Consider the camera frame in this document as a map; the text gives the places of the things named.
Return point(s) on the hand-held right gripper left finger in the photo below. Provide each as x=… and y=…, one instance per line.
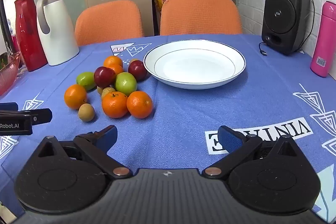
x=110, y=136

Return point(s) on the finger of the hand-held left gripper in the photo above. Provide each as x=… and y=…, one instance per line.
x=9, y=107
x=42, y=116

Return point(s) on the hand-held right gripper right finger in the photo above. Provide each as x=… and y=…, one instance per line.
x=229, y=138

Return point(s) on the small brown longan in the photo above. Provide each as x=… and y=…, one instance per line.
x=99, y=90
x=86, y=112
x=134, y=60
x=107, y=90

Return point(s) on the green apple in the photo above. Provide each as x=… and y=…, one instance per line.
x=126, y=83
x=84, y=81

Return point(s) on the dark red apple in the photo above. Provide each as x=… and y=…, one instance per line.
x=103, y=77

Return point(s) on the white plate with blue rim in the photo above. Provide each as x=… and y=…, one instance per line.
x=194, y=66

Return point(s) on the pink glass bowl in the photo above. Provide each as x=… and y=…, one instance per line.
x=8, y=74

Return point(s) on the blue printed tablecloth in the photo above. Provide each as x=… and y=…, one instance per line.
x=183, y=108

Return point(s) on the red thermos jug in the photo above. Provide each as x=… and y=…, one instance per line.
x=26, y=35

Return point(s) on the white thermos jug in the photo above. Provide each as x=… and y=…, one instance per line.
x=57, y=37

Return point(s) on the orange chair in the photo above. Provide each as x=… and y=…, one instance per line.
x=199, y=14
x=107, y=22

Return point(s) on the black speaker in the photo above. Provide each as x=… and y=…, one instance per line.
x=283, y=16

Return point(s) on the pink bottle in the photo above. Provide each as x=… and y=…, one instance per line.
x=324, y=37

